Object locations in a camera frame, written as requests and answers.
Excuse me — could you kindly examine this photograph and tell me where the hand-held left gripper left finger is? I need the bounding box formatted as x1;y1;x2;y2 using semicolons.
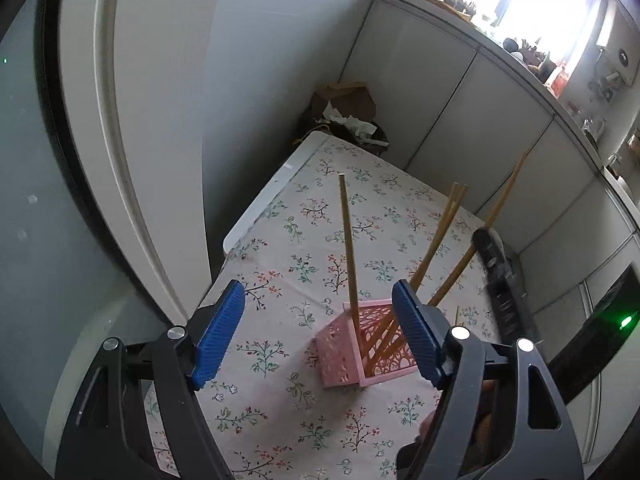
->
55;279;247;480

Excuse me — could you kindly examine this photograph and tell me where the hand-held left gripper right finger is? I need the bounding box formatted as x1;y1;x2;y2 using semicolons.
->
391;280;584;480

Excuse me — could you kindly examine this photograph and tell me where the pink perforated plastic basket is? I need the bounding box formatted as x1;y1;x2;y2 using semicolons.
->
315;299;426;389

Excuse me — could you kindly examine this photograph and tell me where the floral tablecloth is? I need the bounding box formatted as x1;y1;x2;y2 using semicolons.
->
142;139;507;480

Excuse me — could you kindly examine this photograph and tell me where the black ribbed device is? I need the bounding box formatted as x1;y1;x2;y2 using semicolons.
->
471;227;541;348

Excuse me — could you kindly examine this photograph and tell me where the black trash bag with paper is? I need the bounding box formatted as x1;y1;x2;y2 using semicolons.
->
299;110;390;150

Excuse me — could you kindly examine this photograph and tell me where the dark glass door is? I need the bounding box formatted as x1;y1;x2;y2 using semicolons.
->
0;0;177;480

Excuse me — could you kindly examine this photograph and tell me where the white cabinet row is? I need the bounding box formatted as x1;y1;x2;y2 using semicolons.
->
344;0;640;463

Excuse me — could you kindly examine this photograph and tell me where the brown cardboard box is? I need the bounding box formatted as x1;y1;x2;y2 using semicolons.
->
312;81;378;123

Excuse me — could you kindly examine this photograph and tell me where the red box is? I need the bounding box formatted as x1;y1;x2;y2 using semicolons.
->
549;62;571;97

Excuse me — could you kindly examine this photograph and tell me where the white door frame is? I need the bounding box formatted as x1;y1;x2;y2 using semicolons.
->
59;0;232;323

